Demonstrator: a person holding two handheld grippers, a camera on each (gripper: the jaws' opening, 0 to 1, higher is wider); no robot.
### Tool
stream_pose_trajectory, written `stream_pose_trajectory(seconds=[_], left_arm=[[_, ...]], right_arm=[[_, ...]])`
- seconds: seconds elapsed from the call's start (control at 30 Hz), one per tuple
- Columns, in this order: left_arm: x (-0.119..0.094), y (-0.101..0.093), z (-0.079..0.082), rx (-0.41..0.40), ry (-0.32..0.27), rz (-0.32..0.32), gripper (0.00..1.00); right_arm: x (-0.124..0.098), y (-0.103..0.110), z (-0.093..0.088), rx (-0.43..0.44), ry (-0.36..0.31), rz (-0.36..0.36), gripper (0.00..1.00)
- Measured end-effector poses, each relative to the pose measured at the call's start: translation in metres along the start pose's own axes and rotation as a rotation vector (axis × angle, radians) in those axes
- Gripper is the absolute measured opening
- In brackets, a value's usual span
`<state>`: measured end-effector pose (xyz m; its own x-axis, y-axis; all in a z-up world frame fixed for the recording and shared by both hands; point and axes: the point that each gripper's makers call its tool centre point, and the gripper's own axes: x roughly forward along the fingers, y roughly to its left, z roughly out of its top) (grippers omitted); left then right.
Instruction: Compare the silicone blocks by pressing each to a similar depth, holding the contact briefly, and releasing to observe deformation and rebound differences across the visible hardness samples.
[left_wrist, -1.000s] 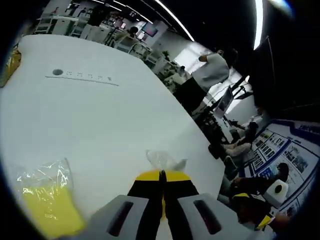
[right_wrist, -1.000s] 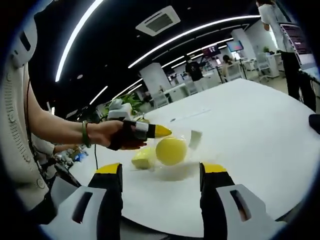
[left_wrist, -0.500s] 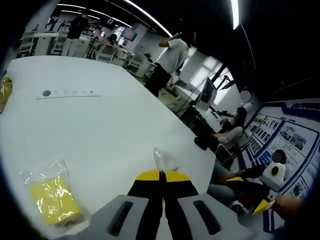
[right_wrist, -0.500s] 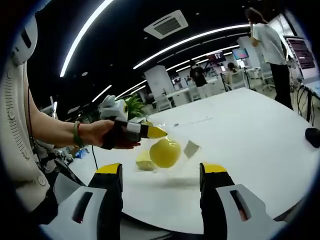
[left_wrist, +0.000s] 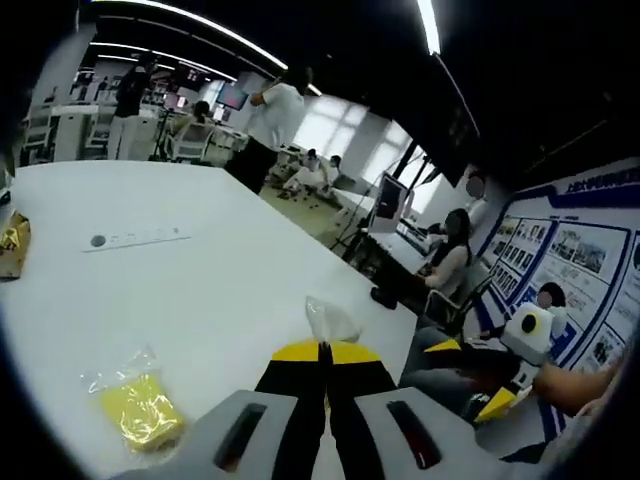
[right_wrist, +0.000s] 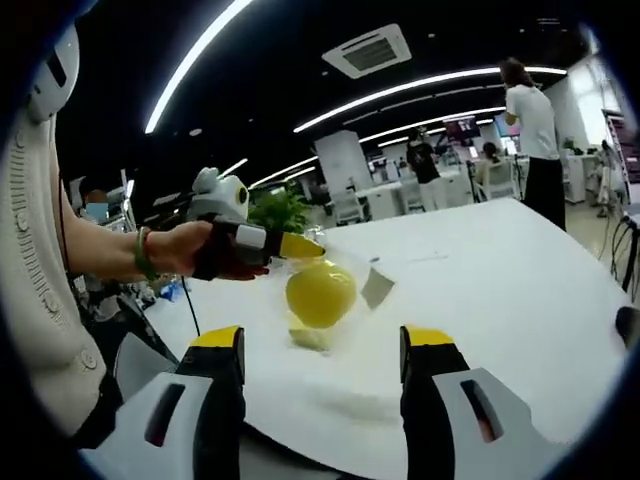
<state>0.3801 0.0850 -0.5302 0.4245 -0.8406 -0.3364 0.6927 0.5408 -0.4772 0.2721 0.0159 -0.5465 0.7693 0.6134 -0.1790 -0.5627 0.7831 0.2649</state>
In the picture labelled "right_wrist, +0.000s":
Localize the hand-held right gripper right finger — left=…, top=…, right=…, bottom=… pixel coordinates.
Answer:
left=398, top=323, right=559, bottom=480

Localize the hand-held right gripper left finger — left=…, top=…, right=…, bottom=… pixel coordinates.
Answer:
left=82, top=324, right=247, bottom=480

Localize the rounded yellow silicone block bagged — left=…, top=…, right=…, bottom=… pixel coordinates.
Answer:
left=272, top=227, right=397, bottom=331

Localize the rectangular yellow silicone block bagged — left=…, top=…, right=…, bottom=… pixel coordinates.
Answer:
left=287, top=322, right=334, bottom=354

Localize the person's left hand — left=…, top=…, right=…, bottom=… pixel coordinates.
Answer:
left=146, top=220, right=272, bottom=282

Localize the green potted plant white pot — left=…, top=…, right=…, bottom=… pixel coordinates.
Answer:
left=247, top=185, right=312, bottom=237

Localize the grey mesh office chair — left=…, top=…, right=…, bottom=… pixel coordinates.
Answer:
left=112, top=299, right=401, bottom=480

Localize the white chest device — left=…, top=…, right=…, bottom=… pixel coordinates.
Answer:
left=25, top=21, right=82, bottom=122

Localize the person's cream knit cardigan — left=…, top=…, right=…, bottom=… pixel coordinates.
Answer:
left=0, top=97, right=109, bottom=437

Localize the ceiling air vent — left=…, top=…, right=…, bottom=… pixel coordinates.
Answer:
left=321, top=23, right=413, bottom=81

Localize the long curved ceiling light strip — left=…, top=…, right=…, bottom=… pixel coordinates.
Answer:
left=293, top=65, right=568, bottom=134

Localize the green bead bracelet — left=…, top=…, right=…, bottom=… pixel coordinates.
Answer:
left=132, top=226, right=160, bottom=282

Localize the wall screen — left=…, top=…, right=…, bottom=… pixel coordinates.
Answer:
left=493, top=113, right=521, bottom=139

